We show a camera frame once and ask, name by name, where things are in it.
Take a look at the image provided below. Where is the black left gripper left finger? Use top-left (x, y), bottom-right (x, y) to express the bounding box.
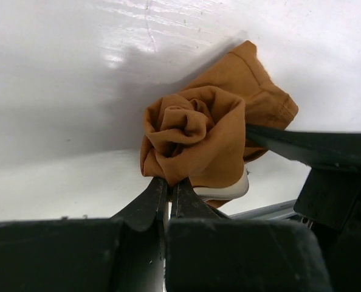
top-left (0, 178), bottom-right (168, 291)

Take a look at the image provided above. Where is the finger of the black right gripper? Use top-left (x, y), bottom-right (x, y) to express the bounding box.
top-left (246, 124), bottom-right (361, 170)

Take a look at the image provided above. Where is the brown underwear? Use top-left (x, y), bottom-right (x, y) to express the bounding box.
top-left (140, 41), bottom-right (298, 207)

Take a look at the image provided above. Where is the aluminium front rail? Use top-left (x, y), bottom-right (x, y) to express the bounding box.
top-left (229, 200), bottom-right (301, 221)

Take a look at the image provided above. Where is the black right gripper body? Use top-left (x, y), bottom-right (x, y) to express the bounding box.
top-left (294, 169), bottom-right (361, 291)

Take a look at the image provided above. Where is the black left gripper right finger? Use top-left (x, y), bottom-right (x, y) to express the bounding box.
top-left (167, 179), bottom-right (332, 291)

